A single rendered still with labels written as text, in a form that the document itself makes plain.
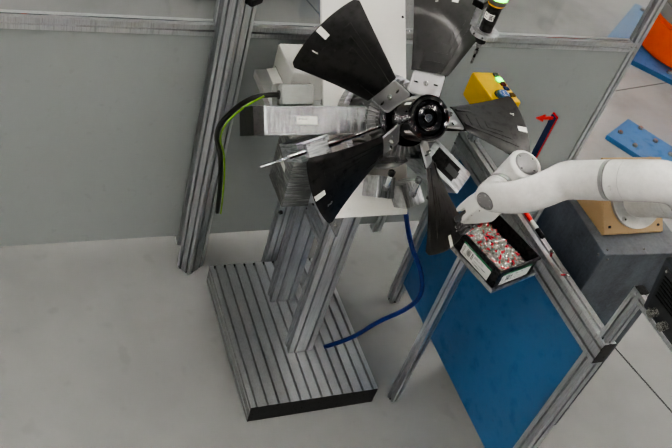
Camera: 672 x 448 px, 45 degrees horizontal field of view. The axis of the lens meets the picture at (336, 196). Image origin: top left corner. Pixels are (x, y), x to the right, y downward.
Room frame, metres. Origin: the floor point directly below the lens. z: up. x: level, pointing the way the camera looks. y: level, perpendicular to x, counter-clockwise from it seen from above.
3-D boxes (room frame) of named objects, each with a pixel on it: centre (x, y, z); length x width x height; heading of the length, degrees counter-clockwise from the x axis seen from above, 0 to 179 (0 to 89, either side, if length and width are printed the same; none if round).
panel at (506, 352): (1.93, -0.57, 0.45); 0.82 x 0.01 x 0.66; 31
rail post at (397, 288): (2.30, -0.35, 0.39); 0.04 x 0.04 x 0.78; 31
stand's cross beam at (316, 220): (1.95, 0.02, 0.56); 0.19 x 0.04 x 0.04; 31
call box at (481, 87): (2.27, -0.37, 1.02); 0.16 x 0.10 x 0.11; 31
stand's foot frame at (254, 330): (1.93, 0.01, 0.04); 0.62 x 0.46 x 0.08; 31
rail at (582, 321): (1.93, -0.57, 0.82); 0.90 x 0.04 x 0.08; 31
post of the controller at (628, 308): (1.56, -0.80, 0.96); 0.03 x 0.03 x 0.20; 31
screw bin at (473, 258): (1.79, -0.47, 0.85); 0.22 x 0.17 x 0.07; 46
